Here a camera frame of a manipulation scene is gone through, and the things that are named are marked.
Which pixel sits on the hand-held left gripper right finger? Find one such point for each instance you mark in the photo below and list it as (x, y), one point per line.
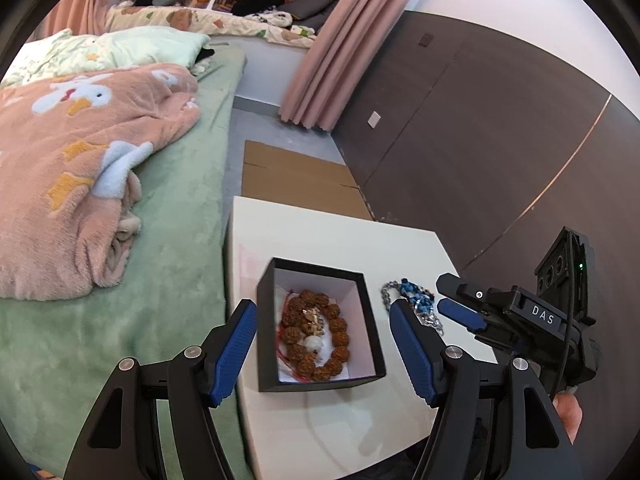
(412, 355)

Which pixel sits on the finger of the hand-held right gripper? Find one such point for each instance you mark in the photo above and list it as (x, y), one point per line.
(460, 287)
(460, 312)

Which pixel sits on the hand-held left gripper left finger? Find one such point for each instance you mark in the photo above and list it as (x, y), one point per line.
(232, 355)

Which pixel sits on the black jewelry box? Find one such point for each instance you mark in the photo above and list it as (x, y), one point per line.
(320, 384)

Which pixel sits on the person's right hand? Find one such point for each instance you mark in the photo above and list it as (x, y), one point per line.
(569, 412)

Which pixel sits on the white bead pendant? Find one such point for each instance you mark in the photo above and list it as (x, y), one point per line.
(313, 345)

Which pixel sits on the gold charm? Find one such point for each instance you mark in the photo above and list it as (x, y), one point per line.
(312, 321)

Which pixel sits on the green bed sheet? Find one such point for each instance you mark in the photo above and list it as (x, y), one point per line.
(175, 260)

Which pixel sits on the flat cardboard sheet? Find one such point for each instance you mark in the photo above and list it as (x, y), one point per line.
(295, 180)

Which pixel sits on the pink printed fleece blanket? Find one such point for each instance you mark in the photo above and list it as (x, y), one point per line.
(50, 185)

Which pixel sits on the pink curtain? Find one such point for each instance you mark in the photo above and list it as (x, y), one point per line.
(85, 5)
(340, 50)

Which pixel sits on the black cloth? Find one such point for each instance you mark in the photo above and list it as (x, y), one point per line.
(204, 57)

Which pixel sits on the grey bolster pillow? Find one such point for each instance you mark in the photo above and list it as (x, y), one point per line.
(310, 7)

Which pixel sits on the light green printed pillow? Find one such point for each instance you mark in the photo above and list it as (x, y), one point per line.
(150, 45)

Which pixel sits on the black white plush toy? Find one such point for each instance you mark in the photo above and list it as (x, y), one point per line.
(277, 17)

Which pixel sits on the printed window seat cushion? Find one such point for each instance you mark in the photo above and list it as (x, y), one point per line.
(225, 22)

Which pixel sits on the white wall socket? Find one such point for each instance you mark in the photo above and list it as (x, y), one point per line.
(375, 119)

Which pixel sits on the dark wall switch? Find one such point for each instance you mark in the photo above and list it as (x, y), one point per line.
(425, 40)

